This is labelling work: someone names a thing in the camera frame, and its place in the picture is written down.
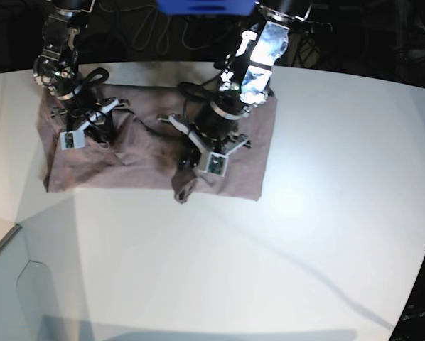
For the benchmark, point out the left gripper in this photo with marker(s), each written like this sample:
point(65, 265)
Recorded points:
point(204, 153)

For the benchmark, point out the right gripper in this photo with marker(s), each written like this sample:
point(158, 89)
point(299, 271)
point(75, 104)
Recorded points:
point(95, 121)

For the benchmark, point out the mauve t-shirt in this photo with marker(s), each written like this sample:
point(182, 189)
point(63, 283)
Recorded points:
point(145, 153)

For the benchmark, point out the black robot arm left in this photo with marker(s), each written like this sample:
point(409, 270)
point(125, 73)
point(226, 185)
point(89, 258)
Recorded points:
point(241, 85)

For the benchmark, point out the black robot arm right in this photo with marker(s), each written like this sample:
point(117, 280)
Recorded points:
point(57, 70)

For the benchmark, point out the blue box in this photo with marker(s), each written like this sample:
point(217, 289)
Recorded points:
point(206, 7)

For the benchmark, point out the grey adjacent table edge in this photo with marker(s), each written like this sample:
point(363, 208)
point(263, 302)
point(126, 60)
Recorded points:
point(9, 236)

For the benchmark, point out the black power strip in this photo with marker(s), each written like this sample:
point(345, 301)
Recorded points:
point(311, 27)

